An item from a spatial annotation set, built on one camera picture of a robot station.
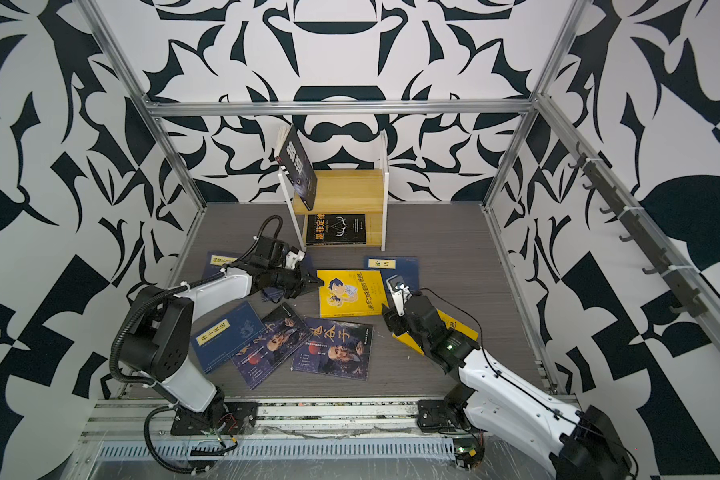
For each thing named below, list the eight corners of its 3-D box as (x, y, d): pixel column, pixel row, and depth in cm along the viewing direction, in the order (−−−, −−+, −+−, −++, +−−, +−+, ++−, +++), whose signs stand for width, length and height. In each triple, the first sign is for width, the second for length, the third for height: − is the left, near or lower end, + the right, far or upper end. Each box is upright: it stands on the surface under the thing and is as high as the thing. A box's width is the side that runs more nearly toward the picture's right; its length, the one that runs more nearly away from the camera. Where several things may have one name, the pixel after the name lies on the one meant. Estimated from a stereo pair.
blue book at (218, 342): (207, 372, 82) (203, 370, 80) (192, 342, 87) (188, 339, 85) (268, 329, 90) (266, 326, 88) (251, 304, 95) (249, 300, 93)
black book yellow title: (305, 250, 107) (302, 241, 103) (309, 222, 115) (307, 213, 111) (366, 250, 107) (366, 242, 103) (365, 222, 116) (366, 213, 112)
